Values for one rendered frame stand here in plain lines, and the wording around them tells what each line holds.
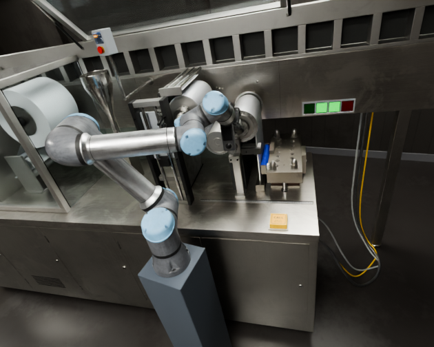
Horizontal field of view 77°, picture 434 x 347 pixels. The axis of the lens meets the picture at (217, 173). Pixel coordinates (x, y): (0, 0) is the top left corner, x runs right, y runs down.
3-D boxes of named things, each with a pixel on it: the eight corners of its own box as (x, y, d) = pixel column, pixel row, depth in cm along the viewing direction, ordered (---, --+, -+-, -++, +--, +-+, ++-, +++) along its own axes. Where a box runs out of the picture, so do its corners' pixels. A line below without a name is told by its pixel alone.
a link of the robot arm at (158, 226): (148, 259, 99) (136, 233, 92) (151, 233, 110) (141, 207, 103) (180, 253, 99) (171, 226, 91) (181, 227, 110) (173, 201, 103)
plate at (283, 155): (266, 182, 130) (266, 172, 127) (272, 142, 162) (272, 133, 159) (302, 182, 126) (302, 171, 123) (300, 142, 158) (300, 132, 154)
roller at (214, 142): (207, 154, 133) (202, 131, 127) (219, 131, 153) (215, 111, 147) (231, 153, 130) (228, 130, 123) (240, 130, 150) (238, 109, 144)
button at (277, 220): (269, 228, 115) (269, 224, 114) (271, 217, 121) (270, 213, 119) (286, 229, 113) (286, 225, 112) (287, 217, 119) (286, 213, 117)
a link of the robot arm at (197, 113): (171, 129, 86) (200, 111, 84) (172, 117, 96) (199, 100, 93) (185, 148, 90) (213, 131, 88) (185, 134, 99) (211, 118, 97)
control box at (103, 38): (96, 57, 119) (87, 32, 114) (109, 53, 124) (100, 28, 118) (106, 56, 116) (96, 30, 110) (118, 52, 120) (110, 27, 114)
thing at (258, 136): (258, 169, 132) (255, 134, 122) (262, 146, 151) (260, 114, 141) (259, 169, 132) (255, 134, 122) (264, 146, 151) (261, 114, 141)
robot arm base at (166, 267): (178, 282, 100) (171, 264, 95) (145, 271, 107) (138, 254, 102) (197, 250, 111) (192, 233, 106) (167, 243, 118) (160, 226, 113)
